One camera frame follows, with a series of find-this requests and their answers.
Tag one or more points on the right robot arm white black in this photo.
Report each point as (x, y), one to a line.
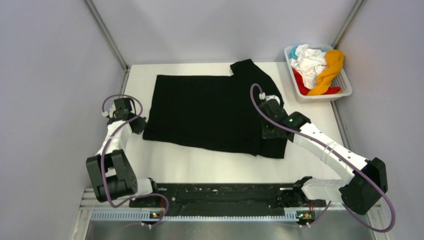
(362, 182)

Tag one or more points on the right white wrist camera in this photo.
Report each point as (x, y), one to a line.
(264, 98)

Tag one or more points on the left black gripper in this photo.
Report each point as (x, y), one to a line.
(141, 126)

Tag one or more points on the white slotted cable duct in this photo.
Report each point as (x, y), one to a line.
(148, 216)

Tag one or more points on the left corner aluminium profile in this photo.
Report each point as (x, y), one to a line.
(104, 31)

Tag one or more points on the right corner aluminium profile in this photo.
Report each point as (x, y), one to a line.
(358, 4)

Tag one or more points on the white t shirt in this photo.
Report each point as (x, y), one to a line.
(310, 63)

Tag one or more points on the teal t shirt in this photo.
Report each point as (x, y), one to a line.
(292, 54)

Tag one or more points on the black t shirt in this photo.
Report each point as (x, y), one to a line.
(216, 113)

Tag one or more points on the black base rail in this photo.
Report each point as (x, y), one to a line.
(227, 199)

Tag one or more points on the corner aluminium profile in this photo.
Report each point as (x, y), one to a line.
(358, 4)
(104, 31)

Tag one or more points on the yellow t shirt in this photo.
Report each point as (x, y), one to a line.
(335, 62)

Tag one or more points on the red t shirt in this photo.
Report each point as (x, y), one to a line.
(304, 90)

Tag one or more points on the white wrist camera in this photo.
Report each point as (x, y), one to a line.
(110, 112)
(264, 98)

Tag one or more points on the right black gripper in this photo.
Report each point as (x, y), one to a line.
(266, 134)

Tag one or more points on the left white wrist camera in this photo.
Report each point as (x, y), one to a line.
(110, 112)

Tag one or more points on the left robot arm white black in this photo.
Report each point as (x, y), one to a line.
(109, 170)

